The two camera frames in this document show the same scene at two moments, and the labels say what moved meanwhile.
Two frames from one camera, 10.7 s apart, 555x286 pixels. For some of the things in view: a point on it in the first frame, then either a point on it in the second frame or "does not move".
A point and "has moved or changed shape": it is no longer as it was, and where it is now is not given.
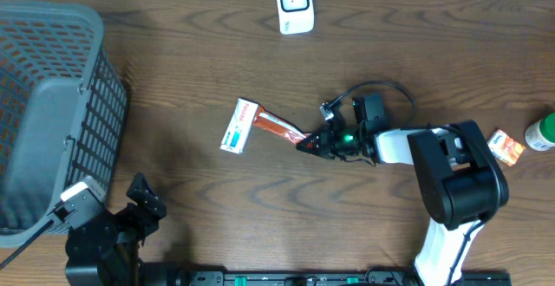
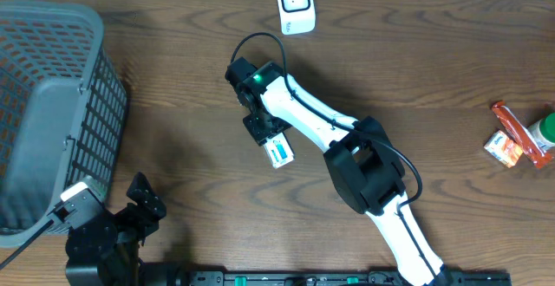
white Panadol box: [238, 126] → [278, 150]
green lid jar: [540, 136] does not move
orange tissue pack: [504, 147] does not move
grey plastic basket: [63, 109] does not move
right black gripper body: [346, 139] → [258, 123]
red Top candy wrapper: [270, 121] has moved or changed shape
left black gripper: [141, 226] does not move
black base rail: [332, 278] does not move
